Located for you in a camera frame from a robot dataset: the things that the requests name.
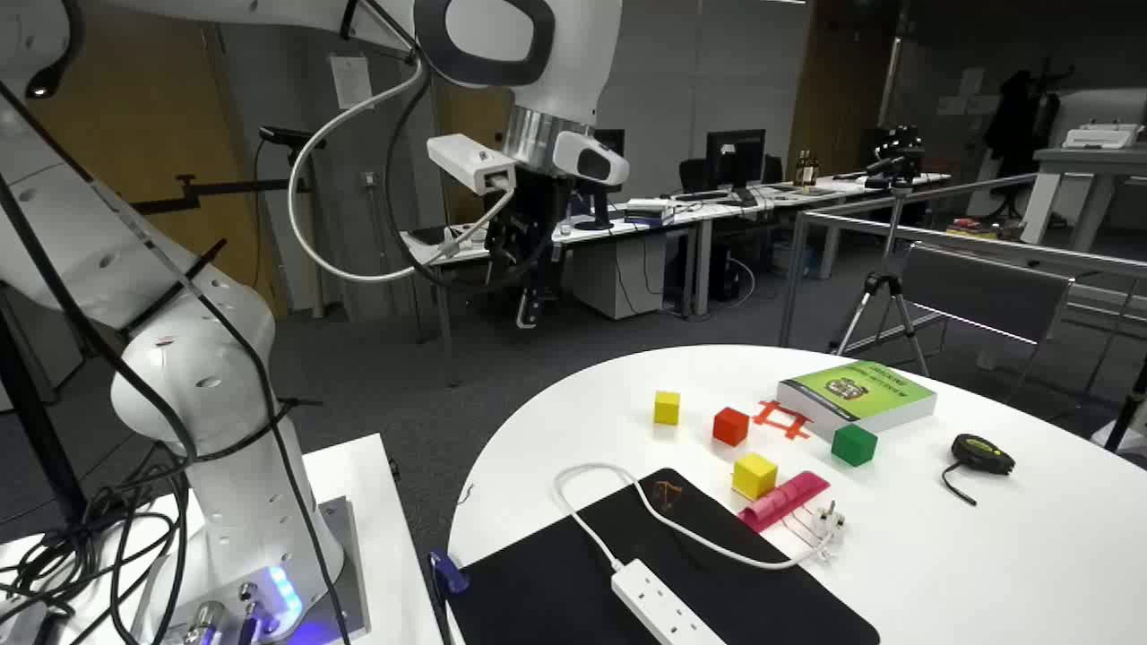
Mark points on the camera on tripod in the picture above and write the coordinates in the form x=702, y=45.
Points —
x=890, y=156

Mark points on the red cube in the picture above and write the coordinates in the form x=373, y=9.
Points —
x=730, y=427

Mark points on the white paper sheet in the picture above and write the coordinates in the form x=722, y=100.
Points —
x=349, y=81

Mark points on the white office desk row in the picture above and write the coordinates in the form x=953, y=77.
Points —
x=668, y=218

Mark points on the black computer mouse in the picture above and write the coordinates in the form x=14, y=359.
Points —
x=982, y=454

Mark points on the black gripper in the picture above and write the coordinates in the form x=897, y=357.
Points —
x=523, y=226

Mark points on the green cube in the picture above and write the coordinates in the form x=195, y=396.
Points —
x=855, y=445

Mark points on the blue clamp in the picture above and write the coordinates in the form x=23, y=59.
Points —
x=450, y=576

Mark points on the orange plastic bracket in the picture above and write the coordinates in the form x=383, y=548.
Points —
x=779, y=421

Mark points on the grey computer tower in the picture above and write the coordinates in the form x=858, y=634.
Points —
x=614, y=277

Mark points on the yellow cube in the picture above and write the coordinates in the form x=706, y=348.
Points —
x=755, y=478
x=668, y=410

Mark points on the black mat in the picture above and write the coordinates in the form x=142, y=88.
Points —
x=539, y=592

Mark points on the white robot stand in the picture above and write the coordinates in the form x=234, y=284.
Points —
x=361, y=526

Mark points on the dark coat stand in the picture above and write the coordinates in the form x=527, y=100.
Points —
x=1017, y=120

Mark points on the pink box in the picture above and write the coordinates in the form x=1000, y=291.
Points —
x=784, y=500

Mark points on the grey metal railing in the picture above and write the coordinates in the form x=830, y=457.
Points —
x=953, y=239

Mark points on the white side table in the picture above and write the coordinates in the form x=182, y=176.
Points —
x=1096, y=156

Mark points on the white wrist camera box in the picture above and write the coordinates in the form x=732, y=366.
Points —
x=468, y=162

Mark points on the black computer monitor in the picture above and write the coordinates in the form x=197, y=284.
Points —
x=732, y=156

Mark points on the green book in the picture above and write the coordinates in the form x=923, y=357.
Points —
x=863, y=396

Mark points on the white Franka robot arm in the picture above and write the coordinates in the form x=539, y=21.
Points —
x=215, y=347

